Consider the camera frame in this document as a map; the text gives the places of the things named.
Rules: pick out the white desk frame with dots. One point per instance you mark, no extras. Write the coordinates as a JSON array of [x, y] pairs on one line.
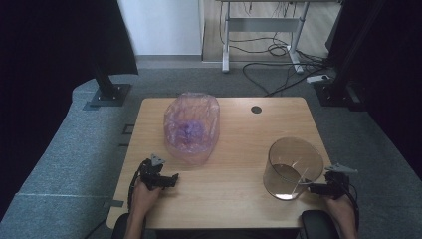
[[262, 25]]

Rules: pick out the white power strip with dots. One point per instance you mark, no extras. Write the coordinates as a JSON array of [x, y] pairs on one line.
[[317, 78]]

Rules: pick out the person's left hand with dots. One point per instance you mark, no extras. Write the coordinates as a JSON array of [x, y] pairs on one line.
[[144, 199]]

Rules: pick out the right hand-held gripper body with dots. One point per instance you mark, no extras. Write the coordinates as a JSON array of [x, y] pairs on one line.
[[338, 181]]

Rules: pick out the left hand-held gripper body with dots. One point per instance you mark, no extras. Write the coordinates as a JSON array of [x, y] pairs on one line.
[[151, 171]]

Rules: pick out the purple translucent plastic bag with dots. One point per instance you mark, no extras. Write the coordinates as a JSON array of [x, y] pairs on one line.
[[191, 127]]

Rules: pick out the clear brown plastic bin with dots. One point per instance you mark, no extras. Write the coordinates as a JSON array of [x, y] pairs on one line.
[[292, 167]]

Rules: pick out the person's right hand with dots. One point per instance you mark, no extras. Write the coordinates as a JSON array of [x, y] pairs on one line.
[[340, 209]]

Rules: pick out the black chair armrest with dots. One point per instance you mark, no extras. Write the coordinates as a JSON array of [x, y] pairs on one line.
[[318, 225], [120, 229]]

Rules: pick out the black metal stand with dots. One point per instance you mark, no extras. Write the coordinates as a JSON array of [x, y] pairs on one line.
[[107, 86], [338, 83]]

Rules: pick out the black round table grommet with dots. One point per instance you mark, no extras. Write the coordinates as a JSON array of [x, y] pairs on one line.
[[256, 109]]

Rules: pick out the black curtain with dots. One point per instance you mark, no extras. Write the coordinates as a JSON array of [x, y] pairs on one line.
[[49, 49], [391, 66]]

